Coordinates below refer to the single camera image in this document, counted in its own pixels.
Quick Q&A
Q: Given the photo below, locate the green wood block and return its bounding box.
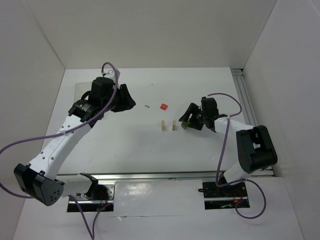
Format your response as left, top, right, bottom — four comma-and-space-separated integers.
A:
181, 122, 188, 129

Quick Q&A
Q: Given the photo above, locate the natural wood block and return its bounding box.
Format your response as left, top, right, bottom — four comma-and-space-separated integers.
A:
171, 120, 177, 131
161, 120, 166, 131

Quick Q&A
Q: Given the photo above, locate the white perforated box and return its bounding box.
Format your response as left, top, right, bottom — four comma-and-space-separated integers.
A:
73, 81, 92, 102

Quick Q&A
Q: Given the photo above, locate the red wood cylinder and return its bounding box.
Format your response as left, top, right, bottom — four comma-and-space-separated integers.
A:
160, 103, 168, 111

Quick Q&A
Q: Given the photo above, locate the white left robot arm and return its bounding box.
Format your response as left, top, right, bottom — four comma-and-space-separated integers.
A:
13, 77, 136, 206

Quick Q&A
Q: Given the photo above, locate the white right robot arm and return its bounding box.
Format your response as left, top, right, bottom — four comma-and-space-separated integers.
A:
179, 97, 278, 188

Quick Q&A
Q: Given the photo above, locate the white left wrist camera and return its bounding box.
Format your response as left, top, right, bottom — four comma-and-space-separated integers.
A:
101, 69, 121, 83

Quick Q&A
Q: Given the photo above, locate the aluminium rail front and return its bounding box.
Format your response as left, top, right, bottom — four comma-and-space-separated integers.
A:
92, 171, 216, 181

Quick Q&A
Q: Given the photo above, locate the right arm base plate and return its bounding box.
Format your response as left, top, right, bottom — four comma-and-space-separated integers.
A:
198, 182, 250, 210

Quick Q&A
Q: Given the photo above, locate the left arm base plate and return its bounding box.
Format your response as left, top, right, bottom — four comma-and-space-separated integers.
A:
72, 181, 116, 213

